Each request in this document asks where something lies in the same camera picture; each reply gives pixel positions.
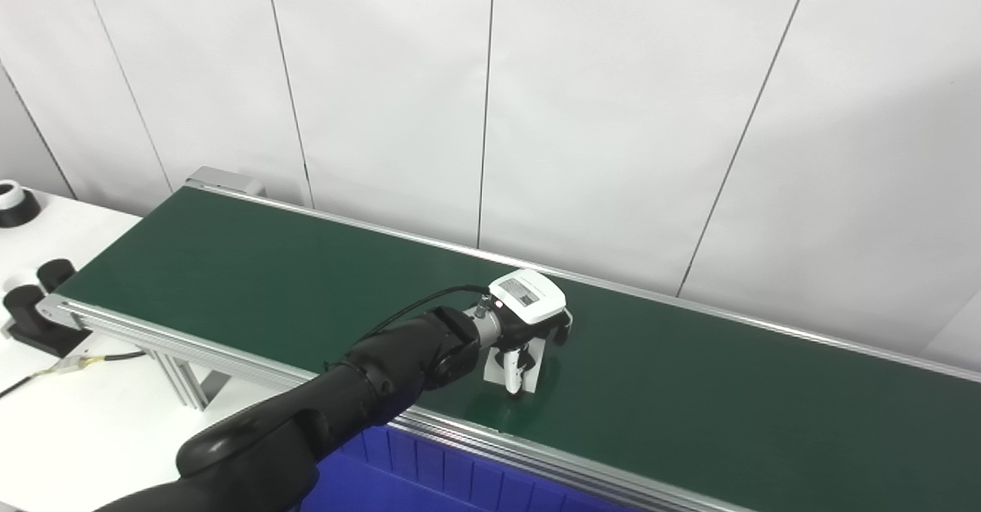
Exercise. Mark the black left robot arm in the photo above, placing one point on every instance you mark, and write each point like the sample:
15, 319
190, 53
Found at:
322, 412

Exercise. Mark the green conveyor belt aluminium frame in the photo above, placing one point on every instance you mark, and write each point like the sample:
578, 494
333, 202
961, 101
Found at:
690, 397

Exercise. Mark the aluminium conveyor support leg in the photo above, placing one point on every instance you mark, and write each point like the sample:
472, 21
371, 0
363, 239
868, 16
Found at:
184, 382

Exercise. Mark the blue plastic bin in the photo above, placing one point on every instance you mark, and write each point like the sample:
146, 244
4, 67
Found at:
429, 481

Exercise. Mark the black base two cylinders part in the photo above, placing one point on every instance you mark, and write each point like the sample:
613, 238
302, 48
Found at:
31, 320

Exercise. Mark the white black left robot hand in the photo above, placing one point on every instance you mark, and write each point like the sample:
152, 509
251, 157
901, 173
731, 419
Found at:
529, 297

